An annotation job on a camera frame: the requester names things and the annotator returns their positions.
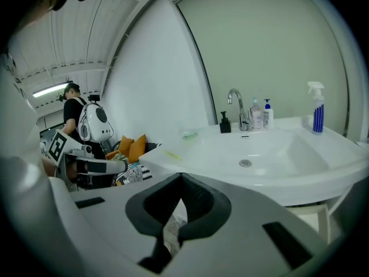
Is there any yellow-green toothbrush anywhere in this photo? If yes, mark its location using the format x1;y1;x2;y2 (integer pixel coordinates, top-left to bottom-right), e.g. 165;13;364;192
163;149;183;160

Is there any white bottle blue pump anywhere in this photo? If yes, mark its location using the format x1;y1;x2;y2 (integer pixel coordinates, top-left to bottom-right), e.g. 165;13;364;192
262;98;275;130

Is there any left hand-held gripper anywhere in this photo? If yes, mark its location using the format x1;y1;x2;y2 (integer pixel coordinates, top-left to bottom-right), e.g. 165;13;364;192
47;128;129;192

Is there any orange cushion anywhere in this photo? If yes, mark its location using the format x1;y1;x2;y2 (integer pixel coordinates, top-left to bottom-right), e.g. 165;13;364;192
127;134;148;164
118;134;135;159

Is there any green soap on dish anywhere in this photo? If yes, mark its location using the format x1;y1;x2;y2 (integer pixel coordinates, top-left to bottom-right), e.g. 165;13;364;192
181;129;199;141

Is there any chrome faucet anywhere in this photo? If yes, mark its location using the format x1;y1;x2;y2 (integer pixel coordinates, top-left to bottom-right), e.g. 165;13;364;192
227;88;252;132

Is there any black white patterned cushion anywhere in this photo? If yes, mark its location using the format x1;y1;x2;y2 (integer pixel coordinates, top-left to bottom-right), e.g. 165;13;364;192
145;141;163;153

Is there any clear pump bottle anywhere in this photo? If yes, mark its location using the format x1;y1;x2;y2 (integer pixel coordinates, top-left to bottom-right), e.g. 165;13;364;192
248;96;263;130

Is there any black soap dispenser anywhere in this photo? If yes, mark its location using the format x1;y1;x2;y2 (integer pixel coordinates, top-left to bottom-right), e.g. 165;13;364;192
219;111;232;134

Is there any blue striped spray bottle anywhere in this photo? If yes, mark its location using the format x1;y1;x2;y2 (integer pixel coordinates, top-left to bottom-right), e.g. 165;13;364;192
306;81;326;136

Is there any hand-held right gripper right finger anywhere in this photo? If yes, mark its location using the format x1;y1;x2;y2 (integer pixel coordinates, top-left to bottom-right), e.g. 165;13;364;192
172;172;328;277

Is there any black white striped blanket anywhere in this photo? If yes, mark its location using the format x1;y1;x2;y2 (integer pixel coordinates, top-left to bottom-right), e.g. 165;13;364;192
114;162;154;188

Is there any fluorescent ceiling light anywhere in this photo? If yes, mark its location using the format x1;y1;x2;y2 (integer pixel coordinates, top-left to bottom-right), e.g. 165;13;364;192
31;80;73;99

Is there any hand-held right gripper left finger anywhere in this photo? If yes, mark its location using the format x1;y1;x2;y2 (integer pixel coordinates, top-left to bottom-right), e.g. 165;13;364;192
70;172;183;277

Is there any black-framed wall panel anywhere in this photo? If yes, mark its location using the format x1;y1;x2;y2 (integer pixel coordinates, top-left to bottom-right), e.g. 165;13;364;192
174;0;352;140

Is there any person's left forearm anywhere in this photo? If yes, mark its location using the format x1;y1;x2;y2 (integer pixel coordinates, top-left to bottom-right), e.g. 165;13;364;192
41;155;59;176

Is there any white vanity cabinet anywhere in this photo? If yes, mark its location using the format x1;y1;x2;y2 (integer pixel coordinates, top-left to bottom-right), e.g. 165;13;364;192
328;182;357;216

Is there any white printed t-shirt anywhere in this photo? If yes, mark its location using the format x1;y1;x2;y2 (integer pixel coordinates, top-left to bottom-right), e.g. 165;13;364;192
0;49;43;163

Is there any white hard-shell backpack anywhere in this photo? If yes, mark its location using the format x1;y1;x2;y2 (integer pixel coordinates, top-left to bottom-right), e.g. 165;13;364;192
76;102;114;143

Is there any person's face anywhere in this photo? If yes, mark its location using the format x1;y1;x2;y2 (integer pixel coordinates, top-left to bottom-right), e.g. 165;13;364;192
16;0;76;30

